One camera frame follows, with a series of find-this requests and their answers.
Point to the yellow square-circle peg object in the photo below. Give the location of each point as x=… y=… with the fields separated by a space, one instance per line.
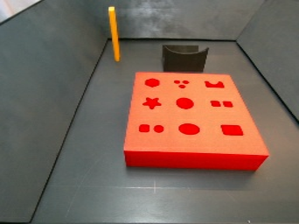
x=113 y=18

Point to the red foam shape board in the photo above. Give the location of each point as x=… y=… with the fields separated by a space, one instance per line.
x=189 y=122

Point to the black curved holder stand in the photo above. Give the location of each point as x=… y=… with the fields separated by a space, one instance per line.
x=185 y=58

